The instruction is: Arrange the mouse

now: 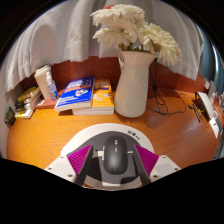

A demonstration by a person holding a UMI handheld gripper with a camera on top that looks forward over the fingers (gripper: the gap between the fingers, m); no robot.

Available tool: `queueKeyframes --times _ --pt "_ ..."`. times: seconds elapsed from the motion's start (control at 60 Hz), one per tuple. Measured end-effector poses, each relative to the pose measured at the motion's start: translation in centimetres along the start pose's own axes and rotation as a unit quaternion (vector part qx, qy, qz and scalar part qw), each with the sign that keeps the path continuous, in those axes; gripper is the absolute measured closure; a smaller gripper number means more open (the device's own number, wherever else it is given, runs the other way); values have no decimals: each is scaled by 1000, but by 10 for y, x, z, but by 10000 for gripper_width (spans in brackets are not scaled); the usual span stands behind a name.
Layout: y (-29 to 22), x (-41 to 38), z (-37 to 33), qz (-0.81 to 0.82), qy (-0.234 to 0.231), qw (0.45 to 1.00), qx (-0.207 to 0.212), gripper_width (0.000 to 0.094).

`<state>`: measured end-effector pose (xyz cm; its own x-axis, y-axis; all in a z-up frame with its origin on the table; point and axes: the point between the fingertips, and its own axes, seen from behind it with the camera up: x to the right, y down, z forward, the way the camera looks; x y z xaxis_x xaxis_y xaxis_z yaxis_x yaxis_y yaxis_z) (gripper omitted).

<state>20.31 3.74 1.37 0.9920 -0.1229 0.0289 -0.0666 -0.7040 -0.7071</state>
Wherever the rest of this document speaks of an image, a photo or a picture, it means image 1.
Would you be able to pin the dark grey computer mouse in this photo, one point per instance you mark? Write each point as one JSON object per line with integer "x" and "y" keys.
{"x": 115, "y": 155}

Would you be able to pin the clear spray bottle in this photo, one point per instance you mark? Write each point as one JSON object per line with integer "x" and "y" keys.
{"x": 52, "y": 90}

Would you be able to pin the white flower bouquet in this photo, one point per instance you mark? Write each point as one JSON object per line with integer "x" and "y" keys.
{"x": 126, "y": 26}

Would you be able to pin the white pleated curtain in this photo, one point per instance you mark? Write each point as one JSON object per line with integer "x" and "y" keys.
{"x": 56, "y": 36}

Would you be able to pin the yellow and white book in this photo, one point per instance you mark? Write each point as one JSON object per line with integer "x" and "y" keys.
{"x": 26, "y": 114}

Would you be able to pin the thin dark book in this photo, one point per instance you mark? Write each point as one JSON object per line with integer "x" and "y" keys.
{"x": 29, "y": 101}

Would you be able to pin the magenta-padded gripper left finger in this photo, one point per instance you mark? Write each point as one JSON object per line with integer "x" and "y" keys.
{"x": 71, "y": 163}

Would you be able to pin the white laptop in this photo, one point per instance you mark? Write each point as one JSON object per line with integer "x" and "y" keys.
{"x": 208, "y": 105}

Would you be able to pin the red-brown notebook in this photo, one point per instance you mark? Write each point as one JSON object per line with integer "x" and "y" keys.
{"x": 45, "y": 104}

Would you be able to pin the black pen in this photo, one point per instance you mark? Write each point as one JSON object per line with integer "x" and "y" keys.
{"x": 196, "y": 113}

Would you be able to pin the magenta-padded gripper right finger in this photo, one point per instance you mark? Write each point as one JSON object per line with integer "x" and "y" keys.
{"x": 153, "y": 163}

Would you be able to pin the orange cover book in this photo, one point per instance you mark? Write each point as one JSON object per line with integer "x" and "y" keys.
{"x": 103, "y": 100}

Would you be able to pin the cream tumbler cup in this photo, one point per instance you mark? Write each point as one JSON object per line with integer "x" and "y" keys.
{"x": 41, "y": 83}

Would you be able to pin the thick dark book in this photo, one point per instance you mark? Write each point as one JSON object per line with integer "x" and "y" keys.
{"x": 30, "y": 105}

